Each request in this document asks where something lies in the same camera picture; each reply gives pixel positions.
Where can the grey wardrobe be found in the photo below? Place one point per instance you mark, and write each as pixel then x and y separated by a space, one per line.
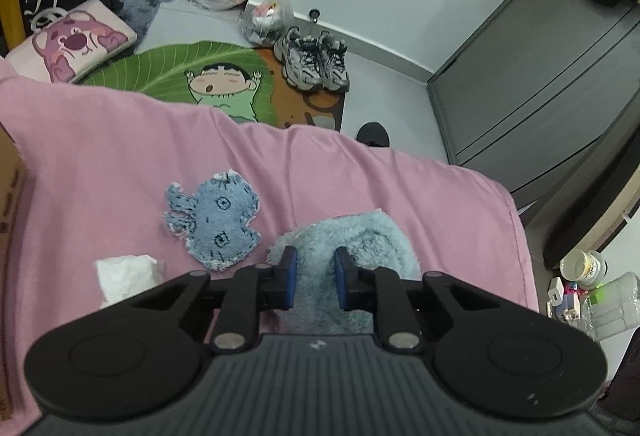
pixel 540 81

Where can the small white charger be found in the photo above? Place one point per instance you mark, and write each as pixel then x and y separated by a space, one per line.
pixel 556 291

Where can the clear plastic bottle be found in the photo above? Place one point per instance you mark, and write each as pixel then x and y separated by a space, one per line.
pixel 615 306

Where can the pink bed sheet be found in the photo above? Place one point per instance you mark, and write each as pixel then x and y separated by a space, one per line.
pixel 125 141

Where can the pink bear cushion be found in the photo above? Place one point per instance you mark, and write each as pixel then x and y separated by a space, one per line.
pixel 75 41

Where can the green leaf cartoon rug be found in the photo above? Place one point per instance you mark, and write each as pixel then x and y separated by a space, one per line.
pixel 165 66

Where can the blue denim patch toy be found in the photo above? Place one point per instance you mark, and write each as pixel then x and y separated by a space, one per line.
pixel 220 216

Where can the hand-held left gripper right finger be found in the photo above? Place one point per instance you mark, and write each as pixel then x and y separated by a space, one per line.
pixel 342 278

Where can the black round object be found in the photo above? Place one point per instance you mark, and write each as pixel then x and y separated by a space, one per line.
pixel 372 135

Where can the white crumpled tissue wad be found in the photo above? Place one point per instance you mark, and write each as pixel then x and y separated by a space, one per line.
pixel 125 276

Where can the black door stopper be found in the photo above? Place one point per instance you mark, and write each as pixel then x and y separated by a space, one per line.
pixel 314 15

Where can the fluffy light blue hat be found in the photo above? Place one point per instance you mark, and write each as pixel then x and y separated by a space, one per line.
pixel 375 236

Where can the grey sneaker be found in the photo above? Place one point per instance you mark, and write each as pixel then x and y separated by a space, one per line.
pixel 300 61
pixel 334 63

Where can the jar with white lid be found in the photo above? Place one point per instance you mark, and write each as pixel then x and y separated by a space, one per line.
pixel 582 268

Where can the clear plastic bag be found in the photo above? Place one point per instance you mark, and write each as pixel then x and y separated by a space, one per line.
pixel 265 18

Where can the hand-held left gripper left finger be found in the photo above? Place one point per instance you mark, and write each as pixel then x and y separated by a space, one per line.
pixel 287 276

